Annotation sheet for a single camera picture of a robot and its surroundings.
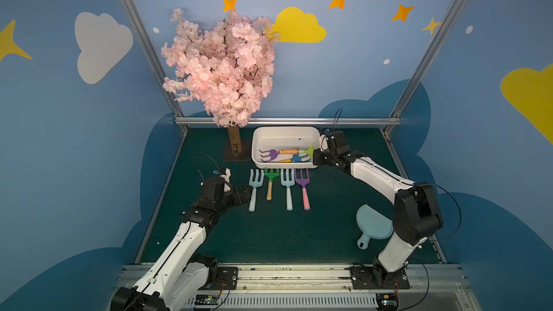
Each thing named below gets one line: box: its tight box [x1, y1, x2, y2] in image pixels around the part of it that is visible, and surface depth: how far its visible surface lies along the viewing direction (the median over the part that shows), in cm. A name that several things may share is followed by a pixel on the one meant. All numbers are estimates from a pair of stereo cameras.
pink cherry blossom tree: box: [160, 7, 276, 155], surface depth 67 cm
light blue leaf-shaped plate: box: [355, 203, 394, 250], surface depth 89 cm
